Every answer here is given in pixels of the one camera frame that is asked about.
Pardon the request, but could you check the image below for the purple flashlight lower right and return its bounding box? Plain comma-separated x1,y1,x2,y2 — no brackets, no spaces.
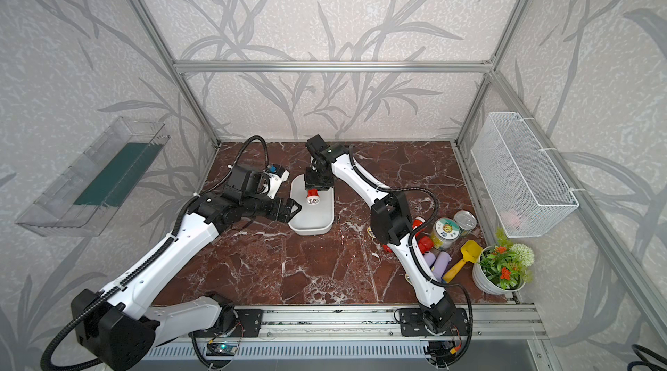
431,251,452,282

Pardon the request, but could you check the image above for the purple flashlight lower left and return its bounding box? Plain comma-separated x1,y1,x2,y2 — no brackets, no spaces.
423,251,437,268

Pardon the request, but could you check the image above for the yellow toy shovel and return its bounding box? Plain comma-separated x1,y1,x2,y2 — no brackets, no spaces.
442,240,483,283

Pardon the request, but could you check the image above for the aluminium front rail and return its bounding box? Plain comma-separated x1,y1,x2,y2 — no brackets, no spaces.
108,304,548,343

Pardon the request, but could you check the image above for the white plastic storage box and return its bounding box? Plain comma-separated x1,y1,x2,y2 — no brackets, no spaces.
288,175,335,236

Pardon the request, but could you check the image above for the round tin can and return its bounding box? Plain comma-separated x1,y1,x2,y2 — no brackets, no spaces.
453,211,478,237

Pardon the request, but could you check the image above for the potted artificial flower plant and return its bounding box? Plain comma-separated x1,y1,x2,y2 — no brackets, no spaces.
472,228,535,296

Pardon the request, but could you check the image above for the purple flashlight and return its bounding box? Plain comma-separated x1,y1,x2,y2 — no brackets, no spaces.
431,251,452,282
423,251,437,268

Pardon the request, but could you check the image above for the clear plastic wall shelf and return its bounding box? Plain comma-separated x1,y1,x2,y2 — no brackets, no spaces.
16,117,170,237

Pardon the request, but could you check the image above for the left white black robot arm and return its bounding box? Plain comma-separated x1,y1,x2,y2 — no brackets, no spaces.
40,162,302,370

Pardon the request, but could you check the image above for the red flashlight with logo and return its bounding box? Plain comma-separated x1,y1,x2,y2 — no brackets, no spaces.
413,216,426,230

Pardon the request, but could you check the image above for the green shelf liner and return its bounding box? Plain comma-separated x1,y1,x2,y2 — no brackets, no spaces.
74,143,163,208

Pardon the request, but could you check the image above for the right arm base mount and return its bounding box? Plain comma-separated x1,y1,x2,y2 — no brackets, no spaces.
394,308,472,337

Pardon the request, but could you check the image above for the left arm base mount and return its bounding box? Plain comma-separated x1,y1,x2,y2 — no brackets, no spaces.
194,308,264,339

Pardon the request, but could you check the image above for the round jar with label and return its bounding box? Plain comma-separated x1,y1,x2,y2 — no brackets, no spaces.
430,217,460,251

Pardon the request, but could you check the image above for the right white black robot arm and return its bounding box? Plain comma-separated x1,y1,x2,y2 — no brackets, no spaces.
305,135,456,335

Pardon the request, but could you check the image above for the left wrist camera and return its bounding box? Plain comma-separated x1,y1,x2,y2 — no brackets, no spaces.
262,164,289,199

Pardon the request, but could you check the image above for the white wire mesh basket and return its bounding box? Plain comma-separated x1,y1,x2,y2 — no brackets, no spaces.
472,112,579,238

